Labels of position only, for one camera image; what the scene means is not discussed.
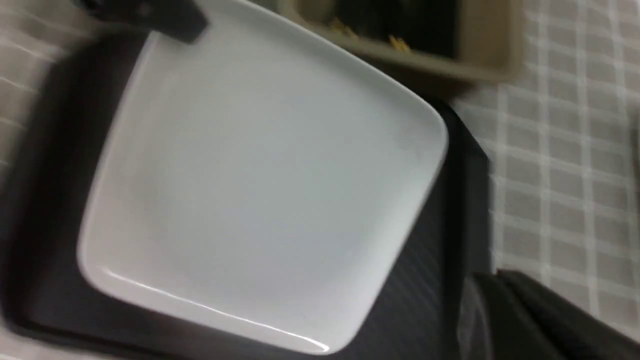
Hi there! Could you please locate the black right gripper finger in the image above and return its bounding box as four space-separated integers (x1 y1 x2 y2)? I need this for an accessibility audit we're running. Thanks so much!
457 269 640 360

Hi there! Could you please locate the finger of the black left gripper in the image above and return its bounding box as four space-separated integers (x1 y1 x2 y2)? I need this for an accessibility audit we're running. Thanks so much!
73 0 210 43

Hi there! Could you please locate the large white square plate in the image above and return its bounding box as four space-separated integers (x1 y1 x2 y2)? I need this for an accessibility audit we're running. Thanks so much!
77 0 450 358

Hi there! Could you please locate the grey checked tablecloth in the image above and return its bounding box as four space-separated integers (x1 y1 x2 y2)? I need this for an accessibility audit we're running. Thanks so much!
1 0 639 360

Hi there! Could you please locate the black chopsticks bundle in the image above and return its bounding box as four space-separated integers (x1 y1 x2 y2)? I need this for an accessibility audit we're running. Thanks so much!
324 0 458 59

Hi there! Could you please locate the brown plastic bin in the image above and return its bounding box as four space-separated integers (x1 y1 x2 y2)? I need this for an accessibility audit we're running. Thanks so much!
277 0 524 84

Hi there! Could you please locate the black serving tray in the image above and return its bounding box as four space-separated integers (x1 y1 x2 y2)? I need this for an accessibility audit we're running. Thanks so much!
1 31 491 360

